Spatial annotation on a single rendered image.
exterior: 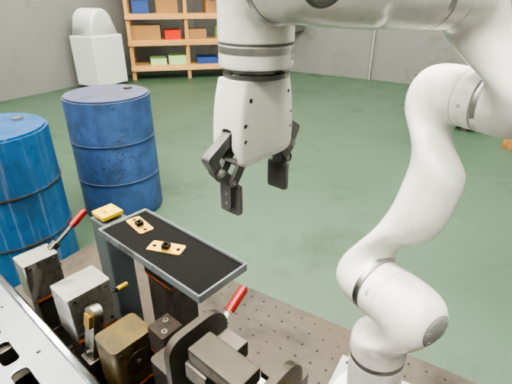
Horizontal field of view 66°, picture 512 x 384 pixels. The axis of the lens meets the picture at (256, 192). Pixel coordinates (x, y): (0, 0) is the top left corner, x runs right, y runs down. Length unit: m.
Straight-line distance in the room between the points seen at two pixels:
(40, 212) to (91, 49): 5.85
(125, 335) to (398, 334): 0.52
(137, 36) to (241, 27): 8.72
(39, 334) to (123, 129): 2.23
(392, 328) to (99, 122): 2.64
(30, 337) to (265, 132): 0.76
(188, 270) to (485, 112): 0.61
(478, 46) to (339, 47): 8.72
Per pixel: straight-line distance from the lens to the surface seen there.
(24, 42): 8.43
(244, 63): 0.42
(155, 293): 1.00
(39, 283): 1.21
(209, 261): 0.87
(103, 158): 3.17
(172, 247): 0.92
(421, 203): 0.73
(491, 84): 0.68
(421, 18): 0.58
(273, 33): 0.42
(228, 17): 0.43
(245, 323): 1.37
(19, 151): 2.50
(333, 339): 1.35
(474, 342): 2.55
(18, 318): 1.11
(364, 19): 0.41
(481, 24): 0.67
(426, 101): 0.76
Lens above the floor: 1.68
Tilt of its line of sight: 27 degrees down
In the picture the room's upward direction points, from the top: straight up
